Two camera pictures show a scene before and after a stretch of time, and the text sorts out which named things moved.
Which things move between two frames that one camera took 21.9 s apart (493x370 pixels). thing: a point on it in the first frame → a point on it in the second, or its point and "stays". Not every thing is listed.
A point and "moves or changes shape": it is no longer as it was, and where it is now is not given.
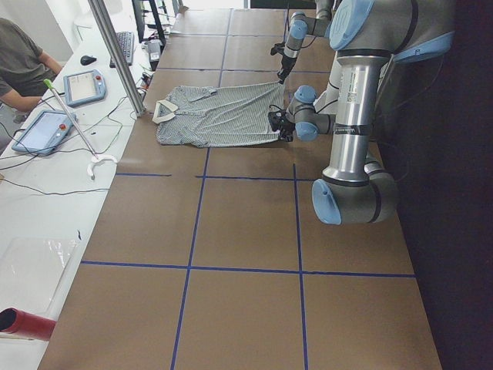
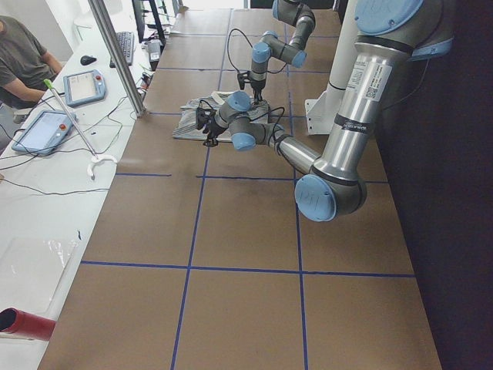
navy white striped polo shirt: [202, 116] moves or changes shape
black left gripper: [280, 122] → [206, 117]
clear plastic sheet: [32, 272] stays
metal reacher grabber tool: [96, 159] stays
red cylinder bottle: [25, 324] stays
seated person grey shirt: [24, 67] stays
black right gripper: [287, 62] → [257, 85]
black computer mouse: [85, 60] stays
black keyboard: [126, 42] stays
